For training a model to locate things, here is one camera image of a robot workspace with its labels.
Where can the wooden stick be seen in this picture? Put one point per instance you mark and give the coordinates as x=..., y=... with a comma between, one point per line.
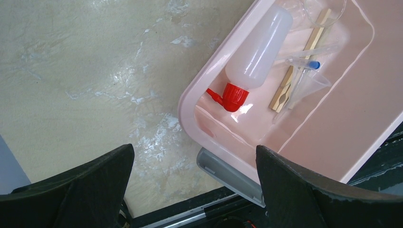
x=312, y=42

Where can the clear plastic pipette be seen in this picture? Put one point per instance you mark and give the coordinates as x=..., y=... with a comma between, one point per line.
x=328, y=49

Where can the pink plastic bin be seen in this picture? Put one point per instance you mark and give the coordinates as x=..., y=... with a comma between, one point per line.
x=332, y=131

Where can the small blue capped tube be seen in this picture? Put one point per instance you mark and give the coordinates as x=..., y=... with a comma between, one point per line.
x=302, y=62

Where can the white squeeze bottle red cap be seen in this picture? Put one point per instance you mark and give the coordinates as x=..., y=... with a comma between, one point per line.
x=249, y=66

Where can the clear plastic funnel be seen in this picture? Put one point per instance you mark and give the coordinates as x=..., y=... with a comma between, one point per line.
x=298, y=83

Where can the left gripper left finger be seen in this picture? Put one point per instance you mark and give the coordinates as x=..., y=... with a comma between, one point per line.
x=87, y=196

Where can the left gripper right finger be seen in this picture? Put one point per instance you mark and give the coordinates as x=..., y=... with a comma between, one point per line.
x=297, y=197

